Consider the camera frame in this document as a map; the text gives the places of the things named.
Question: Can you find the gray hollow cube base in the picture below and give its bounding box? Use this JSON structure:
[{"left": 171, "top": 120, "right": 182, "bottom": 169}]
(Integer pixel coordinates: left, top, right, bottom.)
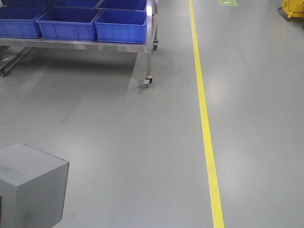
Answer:
[{"left": 0, "top": 143, "right": 69, "bottom": 228}]

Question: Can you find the blue bin on cart left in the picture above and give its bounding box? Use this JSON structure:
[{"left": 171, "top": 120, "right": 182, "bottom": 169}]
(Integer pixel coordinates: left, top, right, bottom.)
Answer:
[{"left": 0, "top": 6, "right": 46, "bottom": 38}]

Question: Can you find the steel wheeled cart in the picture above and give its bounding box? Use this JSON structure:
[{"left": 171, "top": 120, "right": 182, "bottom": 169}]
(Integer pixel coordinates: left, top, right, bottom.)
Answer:
[{"left": 0, "top": 0, "right": 159, "bottom": 87}]

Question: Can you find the blue bin on cart middle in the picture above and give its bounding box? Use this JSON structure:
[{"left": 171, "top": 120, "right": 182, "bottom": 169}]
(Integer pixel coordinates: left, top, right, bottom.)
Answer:
[{"left": 36, "top": 7, "right": 101, "bottom": 41}]

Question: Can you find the blue bin on cart right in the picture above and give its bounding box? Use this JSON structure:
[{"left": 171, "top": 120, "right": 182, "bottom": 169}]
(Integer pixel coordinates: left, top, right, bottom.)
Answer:
[{"left": 94, "top": 9, "right": 147, "bottom": 44}]

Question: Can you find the blue bin on cart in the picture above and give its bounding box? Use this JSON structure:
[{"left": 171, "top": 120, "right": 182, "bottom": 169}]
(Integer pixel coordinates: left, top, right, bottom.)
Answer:
[
  {"left": 0, "top": 6, "right": 46, "bottom": 38},
  {"left": 36, "top": 7, "right": 101, "bottom": 41},
  {"left": 94, "top": 9, "right": 147, "bottom": 44}
]

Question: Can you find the yellow mop bucket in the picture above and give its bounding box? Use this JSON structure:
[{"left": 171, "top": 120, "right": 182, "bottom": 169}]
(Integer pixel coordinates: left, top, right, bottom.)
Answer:
[{"left": 277, "top": 0, "right": 304, "bottom": 20}]

